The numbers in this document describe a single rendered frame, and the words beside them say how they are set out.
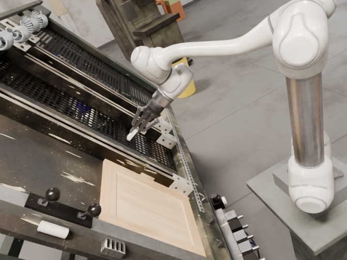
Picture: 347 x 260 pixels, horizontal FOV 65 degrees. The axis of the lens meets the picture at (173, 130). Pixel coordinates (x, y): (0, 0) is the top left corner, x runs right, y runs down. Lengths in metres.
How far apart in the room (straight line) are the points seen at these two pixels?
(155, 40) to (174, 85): 4.22
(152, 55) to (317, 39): 0.59
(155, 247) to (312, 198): 0.59
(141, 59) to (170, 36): 4.46
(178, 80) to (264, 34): 0.39
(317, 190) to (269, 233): 1.22
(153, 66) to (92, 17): 9.26
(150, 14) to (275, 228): 4.73
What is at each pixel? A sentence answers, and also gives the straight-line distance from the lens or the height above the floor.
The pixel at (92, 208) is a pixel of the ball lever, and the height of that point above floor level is 1.46.
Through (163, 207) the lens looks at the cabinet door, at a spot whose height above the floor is 1.05.
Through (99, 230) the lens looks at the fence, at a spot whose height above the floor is 1.33.
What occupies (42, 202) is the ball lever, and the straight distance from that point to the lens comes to 0.87.
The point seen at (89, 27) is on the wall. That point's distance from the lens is 10.33.
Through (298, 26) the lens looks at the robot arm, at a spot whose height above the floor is 1.67.
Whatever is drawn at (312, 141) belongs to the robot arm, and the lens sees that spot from 1.02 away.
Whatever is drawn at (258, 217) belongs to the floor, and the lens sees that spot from 2.38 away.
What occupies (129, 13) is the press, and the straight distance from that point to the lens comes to 5.28.
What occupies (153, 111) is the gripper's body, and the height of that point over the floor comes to 1.37.
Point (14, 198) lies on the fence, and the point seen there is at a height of 1.55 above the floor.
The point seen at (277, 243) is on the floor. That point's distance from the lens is 2.25.
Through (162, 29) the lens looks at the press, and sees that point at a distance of 5.46.
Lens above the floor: 1.93
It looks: 32 degrees down
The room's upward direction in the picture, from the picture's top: 25 degrees counter-clockwise
